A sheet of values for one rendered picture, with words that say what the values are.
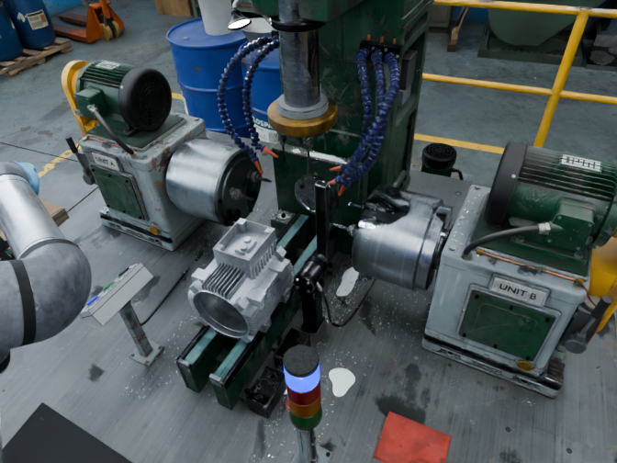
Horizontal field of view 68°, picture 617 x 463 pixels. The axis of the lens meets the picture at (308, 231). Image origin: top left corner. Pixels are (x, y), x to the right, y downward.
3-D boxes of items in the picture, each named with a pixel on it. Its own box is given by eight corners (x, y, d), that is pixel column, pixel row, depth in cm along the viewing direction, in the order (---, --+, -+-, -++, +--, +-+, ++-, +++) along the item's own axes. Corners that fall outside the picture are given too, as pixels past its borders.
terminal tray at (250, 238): (242, 238, 118) (239, 217, 114) (278, 250, 115) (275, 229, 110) (217, 269, 111) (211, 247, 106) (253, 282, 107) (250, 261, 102)
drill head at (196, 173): (191, 175, 169) (175, 114, 152) (275, 201, 155) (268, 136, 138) (144, 215, 152) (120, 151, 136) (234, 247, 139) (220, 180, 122)
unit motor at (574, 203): (466, 257, 128) (503, 122, 100) (597, 297, 116) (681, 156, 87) (442, 325, 111) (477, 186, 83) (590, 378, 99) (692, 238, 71)
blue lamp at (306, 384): (296, 355, 81) (294, 341, 78) (325, 369, 79) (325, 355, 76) (278, 383, 77) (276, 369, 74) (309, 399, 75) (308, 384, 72)
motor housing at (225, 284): (238, 273, 130) (227, 223, 117) (297, 294, 124) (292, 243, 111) (196, 325, 117) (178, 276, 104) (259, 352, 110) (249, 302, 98)
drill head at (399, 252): (356, 225, 144) (359, 158, 127) (489, 265, 129) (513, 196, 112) (321, 278, 128) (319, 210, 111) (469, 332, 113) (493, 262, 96)
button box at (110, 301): (142, 280, 118) (128, 265, 117) (154, 276, 113) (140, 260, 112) (92, 329, 107) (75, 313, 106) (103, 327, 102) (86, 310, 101)
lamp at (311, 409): (297, 382, 87) (297, 369, 84) (326, 395, 85) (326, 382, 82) (283, 409, 83) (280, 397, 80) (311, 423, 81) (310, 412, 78)
